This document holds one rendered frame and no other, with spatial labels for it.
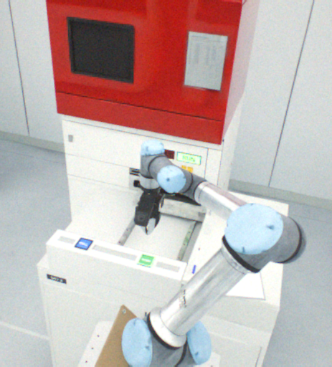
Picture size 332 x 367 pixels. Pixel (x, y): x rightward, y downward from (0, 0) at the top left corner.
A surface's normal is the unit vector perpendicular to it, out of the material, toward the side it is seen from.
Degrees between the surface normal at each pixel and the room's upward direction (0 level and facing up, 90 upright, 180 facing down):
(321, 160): 90
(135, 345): 62
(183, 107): 90
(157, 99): 90
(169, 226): 0
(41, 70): 90
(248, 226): 47
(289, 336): 0
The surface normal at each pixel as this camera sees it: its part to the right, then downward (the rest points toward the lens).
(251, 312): -0.29, 0.51
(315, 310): 0.06, -0.83
